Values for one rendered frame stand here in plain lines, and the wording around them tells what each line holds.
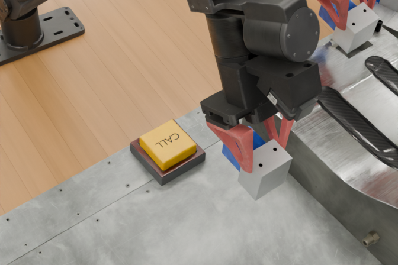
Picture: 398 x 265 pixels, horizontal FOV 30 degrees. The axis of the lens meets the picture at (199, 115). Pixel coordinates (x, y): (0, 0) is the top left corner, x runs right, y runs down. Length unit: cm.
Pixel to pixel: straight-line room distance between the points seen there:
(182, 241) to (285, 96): 32
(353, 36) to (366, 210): 27
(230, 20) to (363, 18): 36
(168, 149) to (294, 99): 33
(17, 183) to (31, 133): 9
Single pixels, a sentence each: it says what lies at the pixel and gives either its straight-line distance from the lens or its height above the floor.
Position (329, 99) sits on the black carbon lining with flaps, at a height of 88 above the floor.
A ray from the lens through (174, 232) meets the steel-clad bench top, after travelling 102.
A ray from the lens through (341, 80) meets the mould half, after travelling 111.
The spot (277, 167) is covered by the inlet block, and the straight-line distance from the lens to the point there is 90.
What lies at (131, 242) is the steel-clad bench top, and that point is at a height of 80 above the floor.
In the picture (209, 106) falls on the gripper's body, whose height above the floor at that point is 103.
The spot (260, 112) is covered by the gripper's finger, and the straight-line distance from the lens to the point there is 84.
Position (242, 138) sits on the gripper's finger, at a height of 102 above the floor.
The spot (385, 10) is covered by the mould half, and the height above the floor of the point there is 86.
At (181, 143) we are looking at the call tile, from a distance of 107.
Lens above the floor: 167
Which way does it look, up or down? 49 degrees down
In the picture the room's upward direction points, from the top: 4 degrees clockwise
